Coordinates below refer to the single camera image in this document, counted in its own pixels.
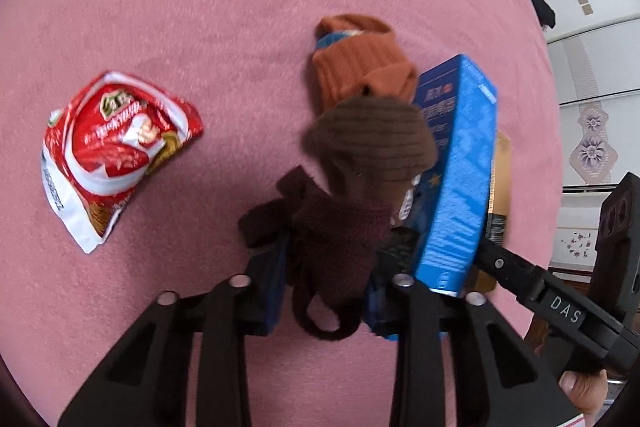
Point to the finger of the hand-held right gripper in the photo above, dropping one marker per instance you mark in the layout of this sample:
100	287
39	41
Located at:
505	263

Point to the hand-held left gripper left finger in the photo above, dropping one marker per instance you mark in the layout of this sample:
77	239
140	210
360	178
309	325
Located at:
272	282

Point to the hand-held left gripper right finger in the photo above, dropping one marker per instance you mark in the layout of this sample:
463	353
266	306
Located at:
415	332

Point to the blue cardboard box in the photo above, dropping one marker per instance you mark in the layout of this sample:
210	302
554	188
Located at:
455	187

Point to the brown knitted glove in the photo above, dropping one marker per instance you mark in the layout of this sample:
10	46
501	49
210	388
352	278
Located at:
355	207

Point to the person's right hand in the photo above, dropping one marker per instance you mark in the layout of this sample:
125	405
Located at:
582	394

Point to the gold cardboard box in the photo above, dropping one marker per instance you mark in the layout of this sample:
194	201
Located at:
500	187

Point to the white floral wardrobe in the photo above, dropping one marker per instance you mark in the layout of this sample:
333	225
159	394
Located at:
595	107

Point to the red snack packet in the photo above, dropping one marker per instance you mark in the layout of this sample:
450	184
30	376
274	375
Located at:
115	157

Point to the orange knitted sock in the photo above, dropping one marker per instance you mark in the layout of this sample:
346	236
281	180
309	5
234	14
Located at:
360	62

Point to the pink bed sheet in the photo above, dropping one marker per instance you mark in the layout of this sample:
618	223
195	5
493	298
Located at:
200	32

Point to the wall switch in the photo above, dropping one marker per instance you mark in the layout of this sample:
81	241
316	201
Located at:
583	4

